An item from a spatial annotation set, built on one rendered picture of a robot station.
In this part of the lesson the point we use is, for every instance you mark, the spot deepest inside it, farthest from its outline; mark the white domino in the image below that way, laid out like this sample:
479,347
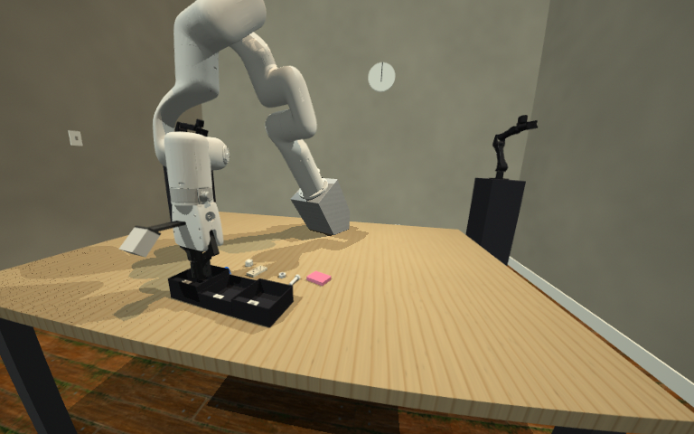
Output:
256,271

